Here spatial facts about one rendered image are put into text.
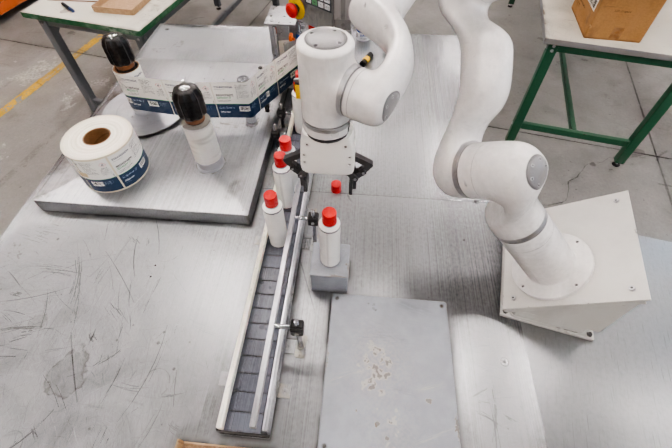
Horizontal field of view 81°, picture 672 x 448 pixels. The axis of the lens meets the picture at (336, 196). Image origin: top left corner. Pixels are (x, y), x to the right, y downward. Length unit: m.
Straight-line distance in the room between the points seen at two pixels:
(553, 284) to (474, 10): 0.65
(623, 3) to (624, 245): 1.57
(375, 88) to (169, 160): 0.98
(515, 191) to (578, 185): 2.05
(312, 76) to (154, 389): 0.81
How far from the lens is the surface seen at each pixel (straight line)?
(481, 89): 0.84
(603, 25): 2.50
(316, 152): 0.70
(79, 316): 1.26
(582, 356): 1.19
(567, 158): 2.97
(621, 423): 1.18
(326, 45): 0.57
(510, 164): 0.77
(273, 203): 0.96
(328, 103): 0.59
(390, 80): 0.57
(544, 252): 0.99
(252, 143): 1.40
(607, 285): 1.07
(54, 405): 1.19
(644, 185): 3.06
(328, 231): 0.89
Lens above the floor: 1.82
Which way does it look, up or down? 51 degrees down
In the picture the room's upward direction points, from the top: straight up
